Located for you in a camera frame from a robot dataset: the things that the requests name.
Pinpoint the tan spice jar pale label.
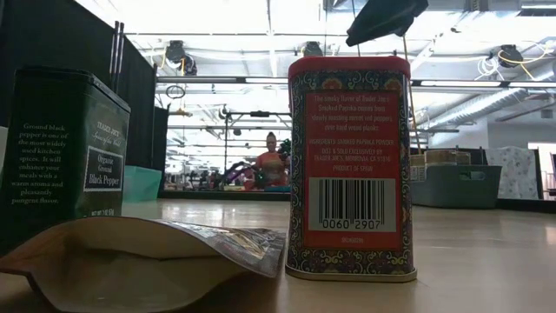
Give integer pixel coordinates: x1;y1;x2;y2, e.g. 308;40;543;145
409;153;427;182

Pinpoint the smoked paprika tin red lid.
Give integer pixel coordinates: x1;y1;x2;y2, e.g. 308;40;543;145
284;55;419;283

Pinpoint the grey plastic bin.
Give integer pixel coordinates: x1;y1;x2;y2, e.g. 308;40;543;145
409;163;502;209

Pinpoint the person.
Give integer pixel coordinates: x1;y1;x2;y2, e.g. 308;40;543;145
255;131;292;189

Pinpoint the horizontal ceiling light beam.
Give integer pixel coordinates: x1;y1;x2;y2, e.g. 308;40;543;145
155;76;556;90

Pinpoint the white floral cloth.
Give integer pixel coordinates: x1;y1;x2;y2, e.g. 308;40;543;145
483;145;541;201

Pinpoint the thin black pole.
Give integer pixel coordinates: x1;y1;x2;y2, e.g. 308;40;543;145
116;21;126;95
109;20;120;93

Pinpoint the teal plastic bin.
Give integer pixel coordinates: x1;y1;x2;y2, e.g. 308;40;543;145
122;164;163;203

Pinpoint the black curtain partition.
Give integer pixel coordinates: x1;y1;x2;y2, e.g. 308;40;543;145
0;0;170;169

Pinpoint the green black pepper tin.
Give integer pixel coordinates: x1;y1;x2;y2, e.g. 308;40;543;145
0;64;132;256

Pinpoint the brown kraft paper pouch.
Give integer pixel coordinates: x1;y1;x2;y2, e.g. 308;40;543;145
0;216;288;313

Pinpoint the yellow hanging cord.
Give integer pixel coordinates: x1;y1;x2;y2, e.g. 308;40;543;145
401;35;421;149

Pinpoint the ceiling reel yellow cable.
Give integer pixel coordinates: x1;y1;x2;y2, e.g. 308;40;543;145
489;43;526;69

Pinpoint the silver air duct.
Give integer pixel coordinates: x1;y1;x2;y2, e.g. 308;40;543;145
414;86;556;131

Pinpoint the metal gantry frame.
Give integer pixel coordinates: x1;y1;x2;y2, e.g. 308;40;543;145
218;109;293;175

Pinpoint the hanging black ring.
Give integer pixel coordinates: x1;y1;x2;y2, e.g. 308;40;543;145
165;83;188;101

